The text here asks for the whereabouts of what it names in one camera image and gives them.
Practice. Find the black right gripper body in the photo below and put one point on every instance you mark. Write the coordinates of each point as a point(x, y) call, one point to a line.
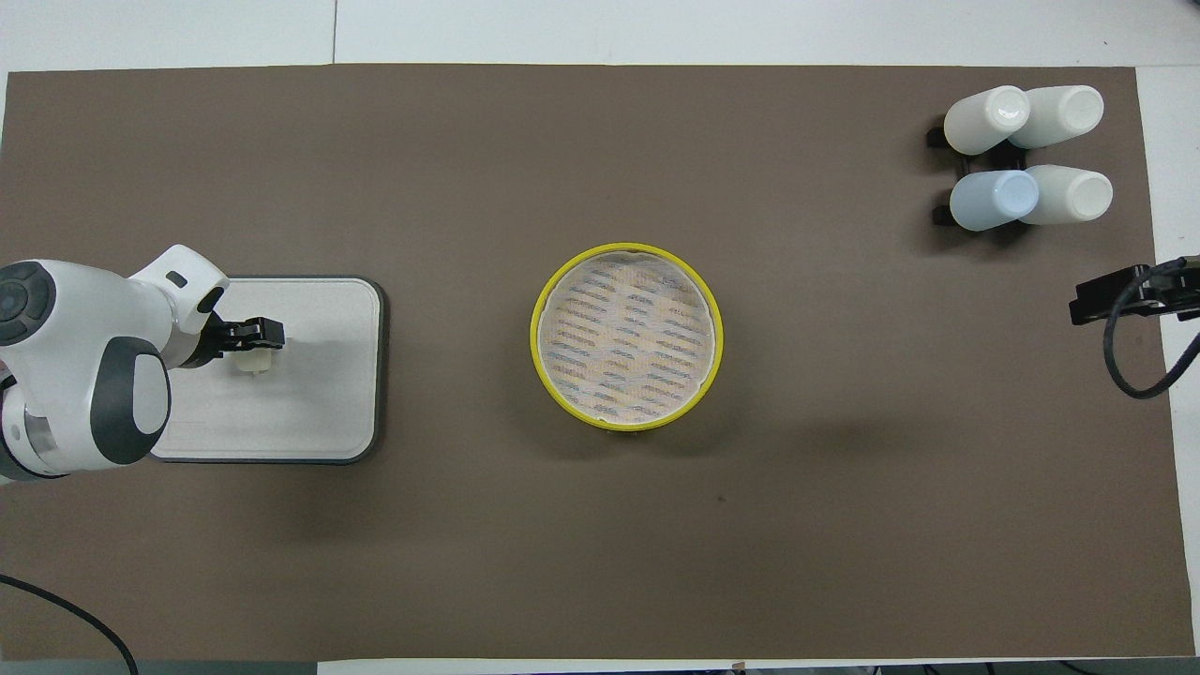
point(1186, 289)

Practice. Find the yellow bamboo steamer lid tray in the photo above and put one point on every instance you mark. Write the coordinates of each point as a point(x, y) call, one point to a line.
point(539, 356)

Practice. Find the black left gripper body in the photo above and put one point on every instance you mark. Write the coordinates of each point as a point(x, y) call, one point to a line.
point(220, 339)

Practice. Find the black cup rack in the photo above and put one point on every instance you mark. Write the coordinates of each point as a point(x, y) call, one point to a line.
point(937, 137)

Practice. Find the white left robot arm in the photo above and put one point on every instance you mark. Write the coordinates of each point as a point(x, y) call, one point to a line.
point(66, 375)

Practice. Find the white steamed bun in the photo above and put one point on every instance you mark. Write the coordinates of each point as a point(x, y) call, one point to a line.
point(253, 362)

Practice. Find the white plastic cup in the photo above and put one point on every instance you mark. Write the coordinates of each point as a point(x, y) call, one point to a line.
point(1073, 195)
point(980, 122)
point(1064, 112)

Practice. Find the brown table mat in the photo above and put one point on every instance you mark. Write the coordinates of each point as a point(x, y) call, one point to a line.
point(600, 544)

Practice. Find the light blue plastic cup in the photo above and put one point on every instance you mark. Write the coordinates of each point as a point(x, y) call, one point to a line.
point(989, 202)

